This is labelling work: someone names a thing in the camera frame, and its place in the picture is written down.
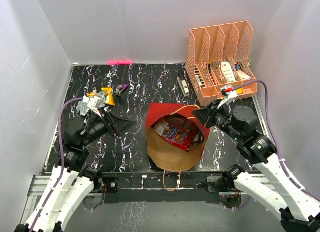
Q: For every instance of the yellow snack packet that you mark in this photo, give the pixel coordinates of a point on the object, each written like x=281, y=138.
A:
x=92, y=94
x=109, y=99

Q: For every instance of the purple M&M's packet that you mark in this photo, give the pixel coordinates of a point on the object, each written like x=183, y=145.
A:
x=119, y=90

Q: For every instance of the peach plastic file organizer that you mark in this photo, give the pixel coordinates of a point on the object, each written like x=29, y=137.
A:
x=208, y=47

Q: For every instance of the red brown paper bag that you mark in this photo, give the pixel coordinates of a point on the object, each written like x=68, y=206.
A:
x=165, y=155

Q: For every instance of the green white tube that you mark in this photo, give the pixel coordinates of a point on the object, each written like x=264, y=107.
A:
x=199, y=79

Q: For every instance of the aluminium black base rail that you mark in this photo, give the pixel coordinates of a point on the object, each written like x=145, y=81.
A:
x=139, y=187

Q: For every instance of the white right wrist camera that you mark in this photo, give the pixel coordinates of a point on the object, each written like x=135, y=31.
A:
x=229, y=95

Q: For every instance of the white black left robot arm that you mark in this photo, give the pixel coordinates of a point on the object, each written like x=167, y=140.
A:
x=73, y=154

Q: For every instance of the red snack packet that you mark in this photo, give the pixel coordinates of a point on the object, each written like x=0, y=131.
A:
x=177, y=130

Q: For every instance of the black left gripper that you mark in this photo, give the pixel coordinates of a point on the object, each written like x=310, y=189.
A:
x=115, y=125

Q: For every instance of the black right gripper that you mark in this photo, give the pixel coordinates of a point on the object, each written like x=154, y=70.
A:
x=205, y=116

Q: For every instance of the beige black stapler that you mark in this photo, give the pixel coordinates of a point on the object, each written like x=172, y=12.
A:
x=183, y=84

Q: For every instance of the silver snack wrapper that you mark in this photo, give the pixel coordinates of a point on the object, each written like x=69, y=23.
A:
x=101, y=102
x=83, y=108

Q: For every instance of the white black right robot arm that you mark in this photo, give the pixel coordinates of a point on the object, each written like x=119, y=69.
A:
x=296, y=210

